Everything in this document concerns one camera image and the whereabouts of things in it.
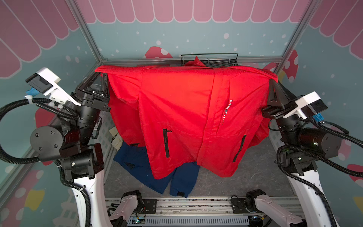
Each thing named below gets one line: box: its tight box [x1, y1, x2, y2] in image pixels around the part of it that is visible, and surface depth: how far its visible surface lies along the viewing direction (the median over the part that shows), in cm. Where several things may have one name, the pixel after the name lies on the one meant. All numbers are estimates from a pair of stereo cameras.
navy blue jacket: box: [113, 142, 200, 198], surface depth 83 cm
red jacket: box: [95, 56, 279, 180], surface depth 48 cm
